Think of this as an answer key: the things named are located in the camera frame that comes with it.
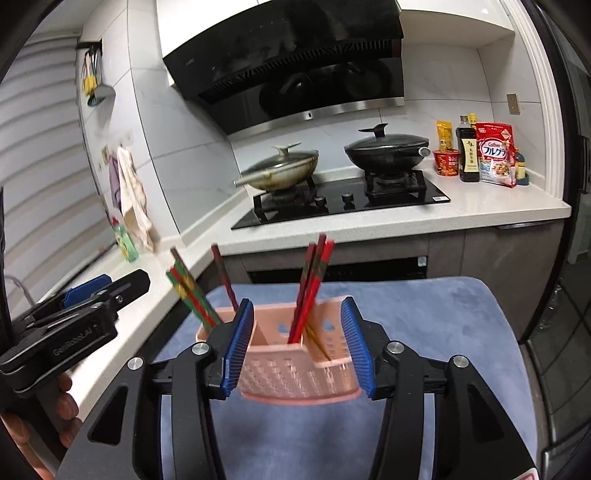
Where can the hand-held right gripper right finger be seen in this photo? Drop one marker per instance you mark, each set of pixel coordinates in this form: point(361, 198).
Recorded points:
point(358, 350)

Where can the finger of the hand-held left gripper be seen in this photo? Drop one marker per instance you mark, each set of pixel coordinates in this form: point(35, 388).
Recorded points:
point(87, 287)
point(124, 290)

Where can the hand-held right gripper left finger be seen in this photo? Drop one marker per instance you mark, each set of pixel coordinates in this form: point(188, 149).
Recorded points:
point(238, 350)

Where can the light wooden chopstick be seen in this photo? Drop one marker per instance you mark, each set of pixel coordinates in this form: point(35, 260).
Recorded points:
point(321, 344)

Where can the pink plastic utensil basket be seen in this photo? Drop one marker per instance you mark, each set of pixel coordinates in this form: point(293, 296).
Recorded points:
point(295, 374)

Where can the green and red patterned chopstick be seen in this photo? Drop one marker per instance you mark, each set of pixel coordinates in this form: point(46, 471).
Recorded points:
point(189, 300)
point(191, 277)

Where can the dark red chopstick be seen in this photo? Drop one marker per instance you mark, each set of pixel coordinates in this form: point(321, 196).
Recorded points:
point(224, 277)
point(309, 258)

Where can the person's left hand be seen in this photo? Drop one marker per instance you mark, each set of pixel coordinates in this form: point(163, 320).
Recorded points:
point(67, 410)

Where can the green dish soap bottle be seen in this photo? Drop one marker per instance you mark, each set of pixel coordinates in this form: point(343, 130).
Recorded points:
point(128, 244)

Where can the blue mat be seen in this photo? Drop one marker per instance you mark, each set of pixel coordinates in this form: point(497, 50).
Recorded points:
point(438, 332)

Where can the white towel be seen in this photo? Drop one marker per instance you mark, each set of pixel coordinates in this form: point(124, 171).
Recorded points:
point(134, 198)

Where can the purple towel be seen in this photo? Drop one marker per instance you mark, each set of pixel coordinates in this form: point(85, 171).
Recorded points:
point(114, 180)

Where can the window blind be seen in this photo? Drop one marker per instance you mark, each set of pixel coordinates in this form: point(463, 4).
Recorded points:
point(41, 184)

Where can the black gas stove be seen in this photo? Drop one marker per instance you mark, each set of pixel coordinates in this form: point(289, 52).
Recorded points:
point(323, 217)

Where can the grey base cabinet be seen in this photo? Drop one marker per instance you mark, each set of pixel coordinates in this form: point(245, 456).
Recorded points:
point(485, 254)

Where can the beige wok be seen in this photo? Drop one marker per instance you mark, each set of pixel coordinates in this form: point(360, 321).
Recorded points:
point(286, 179)

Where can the black wok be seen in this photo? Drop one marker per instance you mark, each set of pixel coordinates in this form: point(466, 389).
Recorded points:
point(388, 164)

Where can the white scoop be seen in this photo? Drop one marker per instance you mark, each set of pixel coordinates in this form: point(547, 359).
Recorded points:
point(105, 91)

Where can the yellow brush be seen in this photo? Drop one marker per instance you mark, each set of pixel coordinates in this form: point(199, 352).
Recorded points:
point(89, 83)

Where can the red instant noodle cup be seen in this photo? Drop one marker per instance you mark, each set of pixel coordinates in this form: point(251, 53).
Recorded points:
point(447, 164)

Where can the black wok lid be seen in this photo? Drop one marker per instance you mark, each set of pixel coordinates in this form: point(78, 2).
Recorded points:
point(388, 143)

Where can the dark soy sauce bottle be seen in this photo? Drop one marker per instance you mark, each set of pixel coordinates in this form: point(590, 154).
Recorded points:
point(467, 157)

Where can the yellow packet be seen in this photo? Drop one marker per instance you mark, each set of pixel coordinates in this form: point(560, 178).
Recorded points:
point(444, 134)

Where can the red cereal bag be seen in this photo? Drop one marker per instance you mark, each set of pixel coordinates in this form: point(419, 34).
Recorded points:
point(496, 157)

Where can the small blue bottle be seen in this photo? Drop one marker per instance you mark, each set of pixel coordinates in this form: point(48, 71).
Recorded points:
point(521, 170)

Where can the yellow capped bottle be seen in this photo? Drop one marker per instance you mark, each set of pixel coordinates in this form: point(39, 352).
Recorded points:
point(473, 121)

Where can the black range hood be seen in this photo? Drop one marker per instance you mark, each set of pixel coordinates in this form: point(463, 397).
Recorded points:
point(277, 69)

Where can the glass door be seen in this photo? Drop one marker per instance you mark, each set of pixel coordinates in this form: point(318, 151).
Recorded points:
point(572, 184)

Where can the wall outlet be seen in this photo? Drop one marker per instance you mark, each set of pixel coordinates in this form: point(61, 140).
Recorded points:
point(513, 104)

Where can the white wall cabinet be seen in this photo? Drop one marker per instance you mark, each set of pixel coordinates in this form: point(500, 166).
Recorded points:
point(452, 18)

